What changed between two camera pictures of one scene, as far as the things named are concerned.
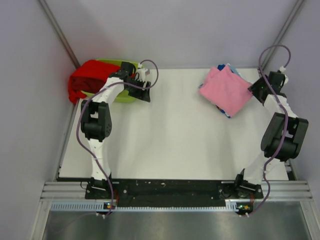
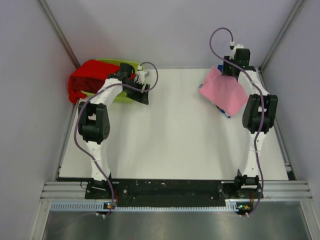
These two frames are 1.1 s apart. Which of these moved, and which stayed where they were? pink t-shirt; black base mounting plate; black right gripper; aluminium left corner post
Moved: black right gripper
Stayed: aluminium left corner post; black base mounting plate; pink t-shirt
